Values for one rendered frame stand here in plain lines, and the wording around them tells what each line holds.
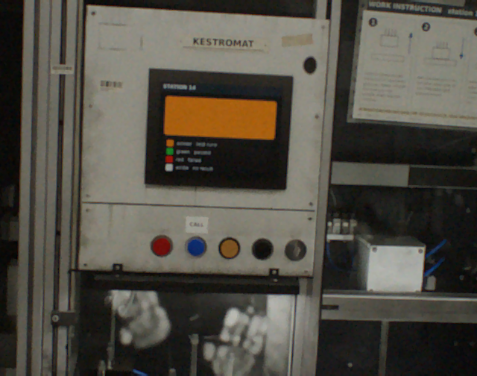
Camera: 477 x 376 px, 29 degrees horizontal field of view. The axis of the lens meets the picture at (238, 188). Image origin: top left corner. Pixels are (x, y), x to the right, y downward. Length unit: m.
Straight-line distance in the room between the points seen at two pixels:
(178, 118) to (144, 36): 0.15
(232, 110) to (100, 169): 0.25
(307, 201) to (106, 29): 0.46
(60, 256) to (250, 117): 0.41
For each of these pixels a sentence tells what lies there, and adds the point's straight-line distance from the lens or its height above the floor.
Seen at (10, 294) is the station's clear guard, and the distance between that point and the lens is 1.73.
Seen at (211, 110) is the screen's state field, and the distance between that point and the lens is 1.61.
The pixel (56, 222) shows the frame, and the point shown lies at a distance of 1.68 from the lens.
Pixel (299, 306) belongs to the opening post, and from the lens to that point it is 1.73.
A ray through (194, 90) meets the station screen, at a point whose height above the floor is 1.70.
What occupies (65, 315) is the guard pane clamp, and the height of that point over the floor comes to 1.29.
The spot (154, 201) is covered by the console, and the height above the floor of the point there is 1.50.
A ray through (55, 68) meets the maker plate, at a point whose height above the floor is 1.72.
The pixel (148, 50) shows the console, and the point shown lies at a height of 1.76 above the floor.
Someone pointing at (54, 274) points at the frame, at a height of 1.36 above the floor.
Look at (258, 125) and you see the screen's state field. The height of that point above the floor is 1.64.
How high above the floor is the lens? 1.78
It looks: 9 degrees down
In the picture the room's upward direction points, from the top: 3 degrees clockwise
